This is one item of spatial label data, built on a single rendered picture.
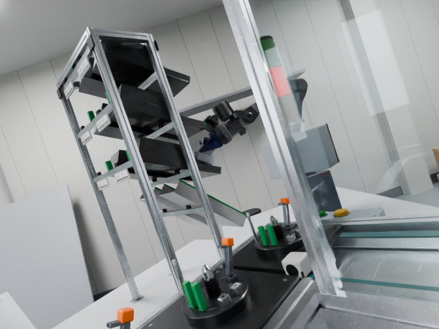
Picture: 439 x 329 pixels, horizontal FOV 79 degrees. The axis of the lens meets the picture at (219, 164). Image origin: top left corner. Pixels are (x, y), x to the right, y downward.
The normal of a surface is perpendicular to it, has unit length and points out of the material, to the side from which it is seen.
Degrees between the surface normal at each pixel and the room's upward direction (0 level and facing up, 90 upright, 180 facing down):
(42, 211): 76
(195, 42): 90
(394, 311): 90
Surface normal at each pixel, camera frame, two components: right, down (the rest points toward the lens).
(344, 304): -0.66, 0.26
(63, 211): -0.02, -0.21
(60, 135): 0.05, 0.02
